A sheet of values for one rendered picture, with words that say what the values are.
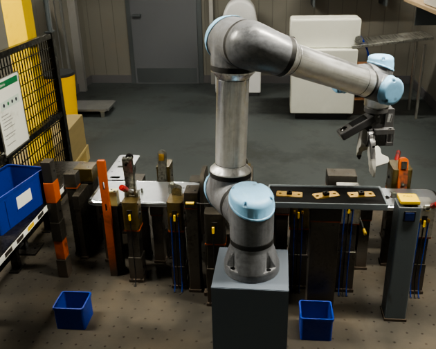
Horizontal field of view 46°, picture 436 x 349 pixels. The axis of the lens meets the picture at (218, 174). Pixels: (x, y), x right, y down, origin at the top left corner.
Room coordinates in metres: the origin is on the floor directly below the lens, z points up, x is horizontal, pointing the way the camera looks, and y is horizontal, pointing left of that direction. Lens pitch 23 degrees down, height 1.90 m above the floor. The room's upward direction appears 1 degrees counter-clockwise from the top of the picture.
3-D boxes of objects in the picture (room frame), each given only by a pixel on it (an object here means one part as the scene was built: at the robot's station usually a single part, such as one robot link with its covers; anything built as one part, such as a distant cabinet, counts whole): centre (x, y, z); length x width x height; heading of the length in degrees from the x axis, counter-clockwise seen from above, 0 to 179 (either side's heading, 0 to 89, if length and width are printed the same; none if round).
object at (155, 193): (1.87, -0.17, 1.00); 1.38 x 0.22 x 0.02; 84
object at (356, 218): (1.65, -0.46, 0.90); 0.13 x 0.08 x 0.41; 174
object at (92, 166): (2.07, 0.57, 0.88); 0.08 x 0.08 x 0.36; 84
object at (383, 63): (1.51, -0.48, 1.55); 0.09 x 0.08 x 0.11; 113
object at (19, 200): (1.70, 0.77, 1.09); 0.30 x 0.17 x 0.13; 164
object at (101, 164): (1.77, 0.43, 0.95); 0.03 x 0.01 x 0.50; 84
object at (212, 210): (1.57, 0.01, 0.89); 0.09 x 0.08 x 0.38; 174
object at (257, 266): (1.20, -0.09, 1.15); 0.15 x 0.15 x 0.10
